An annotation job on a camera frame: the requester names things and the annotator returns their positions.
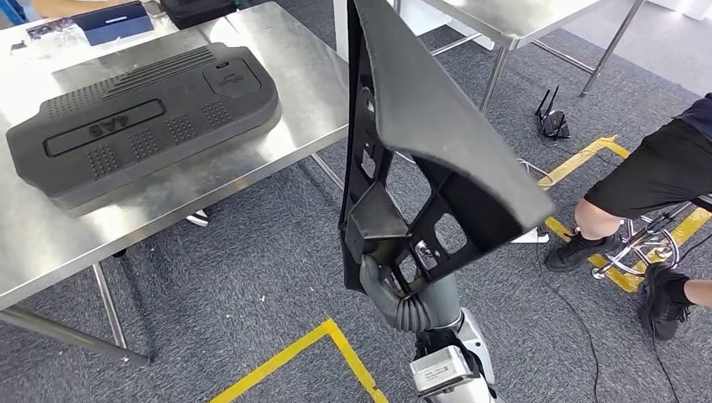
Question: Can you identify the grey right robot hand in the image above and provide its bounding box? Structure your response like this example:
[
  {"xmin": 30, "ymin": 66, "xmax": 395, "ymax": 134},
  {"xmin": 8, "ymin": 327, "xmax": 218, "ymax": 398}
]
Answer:
[{"xmin": 358, "ymin": 253, "xmax": 464, "ymax": 333}]

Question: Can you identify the black plastic bracket panel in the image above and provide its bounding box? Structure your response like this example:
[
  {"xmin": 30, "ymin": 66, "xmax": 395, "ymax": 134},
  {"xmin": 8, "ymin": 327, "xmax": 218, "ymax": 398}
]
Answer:
[{"xmin": 338, "ymin": 0, "xmax": 556, "ymax": 294}]

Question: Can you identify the stainless steel workbench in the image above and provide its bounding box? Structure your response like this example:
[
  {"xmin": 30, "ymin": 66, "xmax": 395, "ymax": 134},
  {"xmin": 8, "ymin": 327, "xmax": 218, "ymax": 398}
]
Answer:
[{"xmin": 0, "ymin": 1, "xmax": 353, "ymax": 367}]

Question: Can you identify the yellow floor tape square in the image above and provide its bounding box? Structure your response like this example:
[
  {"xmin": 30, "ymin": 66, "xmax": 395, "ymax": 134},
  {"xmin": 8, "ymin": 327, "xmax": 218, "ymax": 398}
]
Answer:
[
  {"xmin": 537, "ymin": 134, "xmax": 712, "ymax": 295},
  {"xmin": 208, "ymin": 317, "xmax": 390, "ymax": 403}
]

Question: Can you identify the black wifi router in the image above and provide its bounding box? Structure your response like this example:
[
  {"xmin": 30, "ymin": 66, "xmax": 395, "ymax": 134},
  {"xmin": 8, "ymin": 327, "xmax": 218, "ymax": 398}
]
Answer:
[{"xmin": 535, "ymin": 86, "xmax": 573, "ymax": 141}]

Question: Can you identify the chrome stool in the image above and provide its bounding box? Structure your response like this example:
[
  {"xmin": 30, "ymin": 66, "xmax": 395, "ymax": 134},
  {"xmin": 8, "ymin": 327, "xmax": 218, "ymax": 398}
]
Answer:
[{"xmin": 590, "ymin": 194, "xmax": 712, "ymax": 281}]

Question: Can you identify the person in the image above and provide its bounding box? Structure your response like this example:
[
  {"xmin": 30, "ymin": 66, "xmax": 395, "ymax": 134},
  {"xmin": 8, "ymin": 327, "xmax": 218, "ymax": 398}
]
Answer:
[{"xmin": 543, "ymin": 93, "xmax": 712, "ymax": 342}]

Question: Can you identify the stainless steel table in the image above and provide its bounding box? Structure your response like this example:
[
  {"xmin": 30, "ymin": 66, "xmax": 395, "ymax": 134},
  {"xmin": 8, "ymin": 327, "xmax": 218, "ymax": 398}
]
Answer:
[{"xmin": 391, "ymin": 0, "xmax": 647, "ymax": 116}]

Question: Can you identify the white side panel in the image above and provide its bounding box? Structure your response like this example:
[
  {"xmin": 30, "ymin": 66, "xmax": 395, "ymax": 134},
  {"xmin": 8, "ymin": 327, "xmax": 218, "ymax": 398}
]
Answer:
[{"xmin": 333, "ymin": 0, "xmax": 496, "ymax": 62}]

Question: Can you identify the black engine cover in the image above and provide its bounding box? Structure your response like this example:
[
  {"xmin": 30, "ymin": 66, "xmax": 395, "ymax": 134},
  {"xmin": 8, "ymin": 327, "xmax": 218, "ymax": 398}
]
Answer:
[{"xmin": 5, "ymin": 42, "xmax": 281, "ymax": 210}]

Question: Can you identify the black bag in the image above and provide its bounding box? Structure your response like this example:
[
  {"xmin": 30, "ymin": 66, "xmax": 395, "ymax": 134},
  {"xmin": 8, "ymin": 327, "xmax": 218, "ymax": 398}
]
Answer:
[{"xmin": 160, "ymin": 0, "xmax": 239, "ymax": 30}]

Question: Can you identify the dark blue booklet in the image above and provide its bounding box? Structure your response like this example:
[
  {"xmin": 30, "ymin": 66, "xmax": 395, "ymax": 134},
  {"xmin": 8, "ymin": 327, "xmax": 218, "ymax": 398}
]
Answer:
[{"xmin": 72, "ymin": 1, "xmax": 155, "ymax": 47}]

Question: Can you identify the printed photo card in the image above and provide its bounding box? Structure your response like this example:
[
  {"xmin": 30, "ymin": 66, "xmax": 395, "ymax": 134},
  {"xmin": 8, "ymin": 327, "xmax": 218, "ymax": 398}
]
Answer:
[{"xmin": 24, "ymin": 18, "xmax": 76, "ymax": 42}]

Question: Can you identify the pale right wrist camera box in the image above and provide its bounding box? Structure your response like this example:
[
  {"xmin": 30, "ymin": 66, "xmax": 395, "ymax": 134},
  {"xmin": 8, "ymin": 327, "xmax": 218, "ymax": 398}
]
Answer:
[{"xmin": 410, "ymin": 344, "xmax": 475, "ymax": 399}]

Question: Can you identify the black floor cable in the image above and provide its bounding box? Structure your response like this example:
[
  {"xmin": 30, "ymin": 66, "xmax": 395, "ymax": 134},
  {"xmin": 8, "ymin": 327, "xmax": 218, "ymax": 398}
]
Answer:
[{"xmin": 533, "ymin": 238, "xmax": 603, "ymax": 403}]

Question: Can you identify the white floor cable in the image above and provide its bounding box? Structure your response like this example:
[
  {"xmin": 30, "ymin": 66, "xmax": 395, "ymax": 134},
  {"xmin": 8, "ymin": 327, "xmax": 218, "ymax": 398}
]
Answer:
[{"xmin": 517, "ymin": 158, "xmax": 556, "ymax": 189}]

